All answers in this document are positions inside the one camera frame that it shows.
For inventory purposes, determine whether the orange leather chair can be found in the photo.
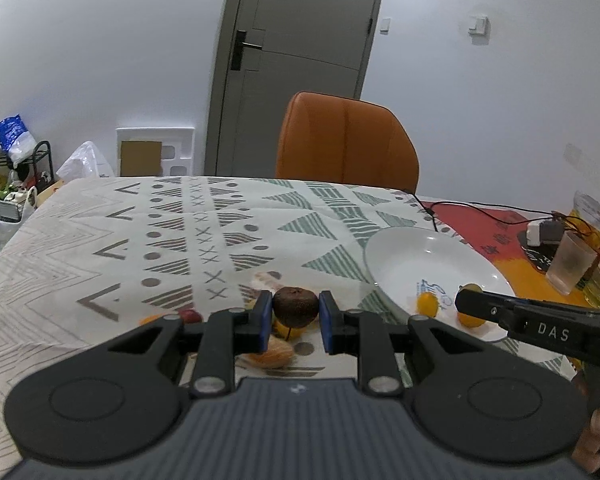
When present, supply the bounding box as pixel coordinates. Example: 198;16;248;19
275;91;421;196

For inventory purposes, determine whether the patterned white tablecloth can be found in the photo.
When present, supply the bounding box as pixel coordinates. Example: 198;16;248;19
0;175;576;480

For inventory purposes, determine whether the clear yellow snack packet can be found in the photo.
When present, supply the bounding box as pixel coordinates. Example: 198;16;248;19
572;190;600;241

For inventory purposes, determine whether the peeled tangerine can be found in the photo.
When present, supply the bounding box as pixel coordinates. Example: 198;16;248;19
242;335;296;371

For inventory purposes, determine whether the black door handle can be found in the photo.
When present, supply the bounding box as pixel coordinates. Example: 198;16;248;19
231;30;263;72

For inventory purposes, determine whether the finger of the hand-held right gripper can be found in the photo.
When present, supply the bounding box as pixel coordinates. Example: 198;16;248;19
455;290;520;337

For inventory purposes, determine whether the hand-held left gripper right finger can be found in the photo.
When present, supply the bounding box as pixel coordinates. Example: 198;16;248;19
319;290;483;397

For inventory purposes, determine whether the white plate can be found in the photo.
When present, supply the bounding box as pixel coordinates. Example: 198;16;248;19
362;226;517;343

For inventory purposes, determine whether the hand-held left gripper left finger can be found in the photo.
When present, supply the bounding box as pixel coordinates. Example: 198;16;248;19
107;290;273;397

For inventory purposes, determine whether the red and yellow printed cloth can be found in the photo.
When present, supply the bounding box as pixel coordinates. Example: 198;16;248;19
420;200;600;313

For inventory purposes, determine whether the grey power adapter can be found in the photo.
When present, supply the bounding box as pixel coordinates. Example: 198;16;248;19
540;221;566;246

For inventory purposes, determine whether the white foam packaging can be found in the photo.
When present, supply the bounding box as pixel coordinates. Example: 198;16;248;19
116;126;197;178

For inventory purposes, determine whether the black shoe rack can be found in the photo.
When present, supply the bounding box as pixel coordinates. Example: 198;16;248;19
0;141;56;233

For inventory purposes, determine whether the grey door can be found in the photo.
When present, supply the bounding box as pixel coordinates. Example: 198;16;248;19
204;0;388;178

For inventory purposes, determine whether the blue and white bag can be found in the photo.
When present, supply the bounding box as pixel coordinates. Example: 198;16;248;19
0;114;37;165

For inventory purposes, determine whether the dark brown round fruit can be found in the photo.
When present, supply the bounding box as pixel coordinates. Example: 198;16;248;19
272;286;321;331

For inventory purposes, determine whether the frosted cup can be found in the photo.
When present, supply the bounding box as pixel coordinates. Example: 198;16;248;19
546;231;600;297

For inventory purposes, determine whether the brown cardboard piece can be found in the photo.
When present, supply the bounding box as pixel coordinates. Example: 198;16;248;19
120;141;163;177

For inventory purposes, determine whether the white plastic bag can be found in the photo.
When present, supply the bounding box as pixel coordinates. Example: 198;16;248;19
55;141;116;181

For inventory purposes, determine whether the yellow kumquat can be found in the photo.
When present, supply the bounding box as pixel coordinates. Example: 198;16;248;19
457;310;491;330

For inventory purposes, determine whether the white tote bag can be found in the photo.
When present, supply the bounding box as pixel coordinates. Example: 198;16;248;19
0;187;38;233

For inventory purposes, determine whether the black cable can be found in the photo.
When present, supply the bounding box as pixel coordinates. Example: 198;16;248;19
405;190;561;233

